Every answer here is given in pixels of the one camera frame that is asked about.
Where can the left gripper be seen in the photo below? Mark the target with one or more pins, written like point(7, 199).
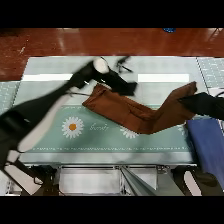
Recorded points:
point(120, 85)

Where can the brown shirt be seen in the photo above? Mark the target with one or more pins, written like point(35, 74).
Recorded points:
point(143, 115)

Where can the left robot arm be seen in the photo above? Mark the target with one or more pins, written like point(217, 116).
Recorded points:
point(36, 115)

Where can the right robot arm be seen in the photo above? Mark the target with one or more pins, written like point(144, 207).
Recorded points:
point(206, 105)

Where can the blue garment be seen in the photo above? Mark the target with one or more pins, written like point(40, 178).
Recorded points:
point(210, 146)

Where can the silver frame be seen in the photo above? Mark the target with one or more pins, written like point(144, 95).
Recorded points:
point(140, 181)

